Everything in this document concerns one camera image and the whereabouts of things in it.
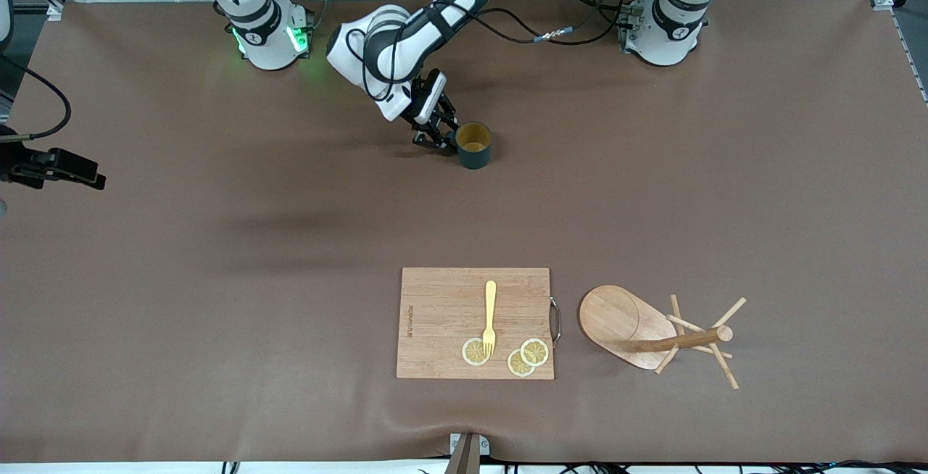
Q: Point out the dark green mug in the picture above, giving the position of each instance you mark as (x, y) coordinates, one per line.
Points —
(475, 159)

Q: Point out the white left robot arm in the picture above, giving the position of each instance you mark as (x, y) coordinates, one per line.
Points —
(406, 43)

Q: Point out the wooden mug tree rack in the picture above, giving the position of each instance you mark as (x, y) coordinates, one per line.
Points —
(616, 318)

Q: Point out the brown table mat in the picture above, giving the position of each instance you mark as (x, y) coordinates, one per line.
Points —
(464, 206)

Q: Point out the yellow plastic fork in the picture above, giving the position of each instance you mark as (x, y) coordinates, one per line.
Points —
(491, 307)

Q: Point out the wooden cutting board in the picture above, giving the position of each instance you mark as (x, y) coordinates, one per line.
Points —
(442, 322)

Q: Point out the lemon slice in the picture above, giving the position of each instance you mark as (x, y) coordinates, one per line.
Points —
(518, 365)
(473, 352)
(536, 351)

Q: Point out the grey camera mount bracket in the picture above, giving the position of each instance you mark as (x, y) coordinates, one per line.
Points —
(467, 452)

